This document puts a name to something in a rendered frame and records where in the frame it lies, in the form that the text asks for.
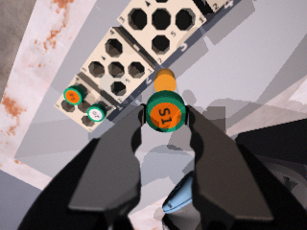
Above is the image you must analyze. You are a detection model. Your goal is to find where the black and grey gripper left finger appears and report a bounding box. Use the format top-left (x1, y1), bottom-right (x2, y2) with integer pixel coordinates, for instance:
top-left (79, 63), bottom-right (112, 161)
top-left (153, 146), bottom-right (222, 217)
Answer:
top-left (17, 103), bottom-right (146, 230)

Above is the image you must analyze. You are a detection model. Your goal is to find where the cream bucket adapter with holes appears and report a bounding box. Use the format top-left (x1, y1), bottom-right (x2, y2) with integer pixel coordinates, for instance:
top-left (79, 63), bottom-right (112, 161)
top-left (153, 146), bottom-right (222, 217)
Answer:
top-left (117, 0), bottom-right (206, 65)
top-left (80, 26), bottom-right (156, 104)

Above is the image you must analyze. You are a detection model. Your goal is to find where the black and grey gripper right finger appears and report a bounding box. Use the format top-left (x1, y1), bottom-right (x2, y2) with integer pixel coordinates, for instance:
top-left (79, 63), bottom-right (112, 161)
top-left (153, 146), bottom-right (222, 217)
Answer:
top-left (184, 104), bottom-right (307, 230)

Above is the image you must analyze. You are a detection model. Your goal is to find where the grey bench mat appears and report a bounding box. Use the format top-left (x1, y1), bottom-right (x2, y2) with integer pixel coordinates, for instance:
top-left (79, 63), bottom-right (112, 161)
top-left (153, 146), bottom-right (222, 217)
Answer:
top-left (14, 0), bottom-right (307, 216)

